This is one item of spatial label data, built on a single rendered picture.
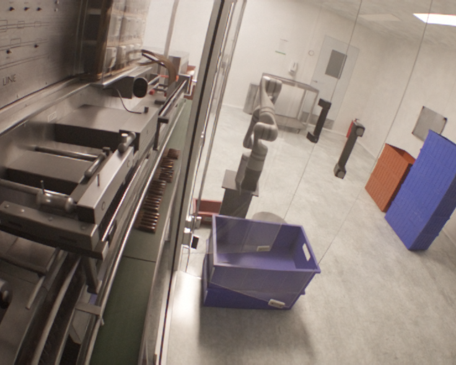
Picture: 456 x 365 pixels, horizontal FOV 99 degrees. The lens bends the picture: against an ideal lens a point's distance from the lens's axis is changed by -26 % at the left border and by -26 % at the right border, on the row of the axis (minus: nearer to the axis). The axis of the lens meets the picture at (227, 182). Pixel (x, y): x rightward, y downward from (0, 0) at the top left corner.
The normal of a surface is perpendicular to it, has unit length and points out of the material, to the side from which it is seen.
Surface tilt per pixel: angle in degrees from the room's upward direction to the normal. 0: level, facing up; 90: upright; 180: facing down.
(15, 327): 0
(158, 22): 90
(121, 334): 2
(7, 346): 0
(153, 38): 90
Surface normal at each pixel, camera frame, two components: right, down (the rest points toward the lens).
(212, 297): 0.06, 0.53
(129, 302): 0.22, -0.81
